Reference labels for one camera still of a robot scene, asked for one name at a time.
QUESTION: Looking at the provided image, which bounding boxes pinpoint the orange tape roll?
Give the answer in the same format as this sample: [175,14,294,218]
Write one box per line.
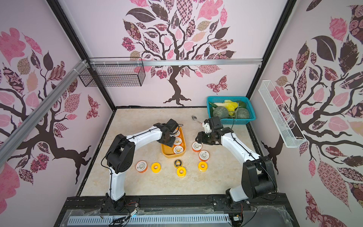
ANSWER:
[199,150,210,162]
[173,130,180,137]
[135,160,147,173]
[174,137,182,146]

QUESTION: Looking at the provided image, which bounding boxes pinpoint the orange tape roll mid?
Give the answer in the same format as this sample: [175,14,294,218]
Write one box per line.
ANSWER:
[192,142,202,152]
[173,146,184,154]

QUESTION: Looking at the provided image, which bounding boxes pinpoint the yellow plastic storage box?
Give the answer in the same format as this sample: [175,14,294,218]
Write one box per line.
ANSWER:
[161,127,186,159]

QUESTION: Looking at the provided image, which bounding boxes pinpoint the black yellow tape roll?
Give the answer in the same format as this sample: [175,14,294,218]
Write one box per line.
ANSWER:
[174,159,183,168]

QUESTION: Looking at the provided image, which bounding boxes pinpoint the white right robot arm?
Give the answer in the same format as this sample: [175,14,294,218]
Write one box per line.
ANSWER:
[195,117,278,203]

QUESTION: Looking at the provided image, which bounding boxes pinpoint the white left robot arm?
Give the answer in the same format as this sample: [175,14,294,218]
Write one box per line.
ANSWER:
[105,119,180,211]

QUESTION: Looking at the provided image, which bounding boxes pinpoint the yellow tape roll right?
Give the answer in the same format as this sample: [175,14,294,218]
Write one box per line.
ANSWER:
[198,161,208,172]

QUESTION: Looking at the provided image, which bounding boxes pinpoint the yellow tape roll left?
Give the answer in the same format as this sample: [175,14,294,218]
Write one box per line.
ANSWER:
[151,162,161,173]

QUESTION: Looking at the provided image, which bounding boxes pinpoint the yellow tape roll centre front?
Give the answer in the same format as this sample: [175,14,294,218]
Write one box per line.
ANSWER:
[177,166,186,178]

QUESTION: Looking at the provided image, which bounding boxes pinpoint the teal plastic basket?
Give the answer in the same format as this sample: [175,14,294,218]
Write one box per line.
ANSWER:
[207,96,256,125]

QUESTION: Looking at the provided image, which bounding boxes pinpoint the green melon left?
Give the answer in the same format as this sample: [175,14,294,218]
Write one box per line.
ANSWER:
[213,106,229,119]

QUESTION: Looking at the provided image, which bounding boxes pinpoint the green melon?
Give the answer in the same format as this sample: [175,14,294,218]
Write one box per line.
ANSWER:
[213,106,229,119]
[236,108,250,119]

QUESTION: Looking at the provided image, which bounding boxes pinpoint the green melon right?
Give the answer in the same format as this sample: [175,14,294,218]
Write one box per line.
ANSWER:
[236,108,250,119]

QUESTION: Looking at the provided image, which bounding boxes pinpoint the spoon with pink handle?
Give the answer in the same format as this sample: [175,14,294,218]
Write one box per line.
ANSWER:
[192,115,203,125]

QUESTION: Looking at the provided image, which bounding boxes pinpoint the black wire wall basket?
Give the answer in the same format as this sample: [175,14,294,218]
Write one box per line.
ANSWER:
[79,57,146,87]

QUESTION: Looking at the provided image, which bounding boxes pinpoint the black base frame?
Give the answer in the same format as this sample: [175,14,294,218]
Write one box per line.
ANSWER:
[54,193,299,227]

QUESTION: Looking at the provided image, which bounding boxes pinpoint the white wire wall shelf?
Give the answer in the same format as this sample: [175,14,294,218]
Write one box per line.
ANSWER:
[258,80,307,148]

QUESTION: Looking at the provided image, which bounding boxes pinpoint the aluminium rail back wall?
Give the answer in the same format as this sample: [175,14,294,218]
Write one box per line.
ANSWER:
[90,58,262,66]

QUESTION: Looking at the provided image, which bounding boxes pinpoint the aluminium rail wall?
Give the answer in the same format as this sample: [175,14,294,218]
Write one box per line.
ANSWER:
[1,60,88,166]
[90,58,262,66]

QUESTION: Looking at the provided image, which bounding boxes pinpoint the white slotted cable duct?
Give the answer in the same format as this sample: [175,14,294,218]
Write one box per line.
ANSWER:
[65,214,231,227]

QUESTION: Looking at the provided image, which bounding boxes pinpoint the aluminium rail left wall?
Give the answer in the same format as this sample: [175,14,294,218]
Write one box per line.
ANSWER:
[1,60,88,166]

